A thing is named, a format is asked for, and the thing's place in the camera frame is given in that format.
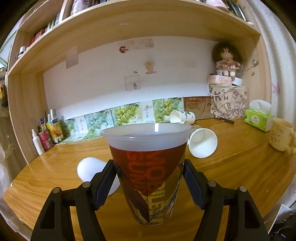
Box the wooden bookshelf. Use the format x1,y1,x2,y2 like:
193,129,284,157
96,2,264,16
7,1,271,162

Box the cream ceramic mug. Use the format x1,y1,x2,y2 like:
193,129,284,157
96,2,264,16
269,118,295,154

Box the green tissue pack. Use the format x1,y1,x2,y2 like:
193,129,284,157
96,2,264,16
244,99,273,133

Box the white leaf print cup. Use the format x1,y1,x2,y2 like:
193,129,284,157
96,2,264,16
170,110,196,125

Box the red printed plastic cup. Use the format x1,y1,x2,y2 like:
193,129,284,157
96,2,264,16
100,123,194,226

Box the white paper cup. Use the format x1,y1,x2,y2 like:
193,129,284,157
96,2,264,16
77,157,120,197

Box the brown sleeve paper cup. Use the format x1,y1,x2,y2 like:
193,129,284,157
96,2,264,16
188,126,218,158

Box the white curtain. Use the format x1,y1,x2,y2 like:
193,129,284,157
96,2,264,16
247,1,295,125

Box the letter print fabric box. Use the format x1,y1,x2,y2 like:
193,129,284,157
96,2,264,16
208,84,248,120

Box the white small bottle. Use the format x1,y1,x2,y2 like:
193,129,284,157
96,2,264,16
32,129,45,156

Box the brown cardboard card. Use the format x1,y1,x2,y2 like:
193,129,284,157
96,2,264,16
184,96,213,120

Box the black pen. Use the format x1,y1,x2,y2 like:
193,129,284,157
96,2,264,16
214,116,234,125

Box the brown haired rag doll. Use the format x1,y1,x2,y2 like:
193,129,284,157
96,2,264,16
211,42,242,79

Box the grape calendar cards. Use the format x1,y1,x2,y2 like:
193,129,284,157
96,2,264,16
60,97,184,144

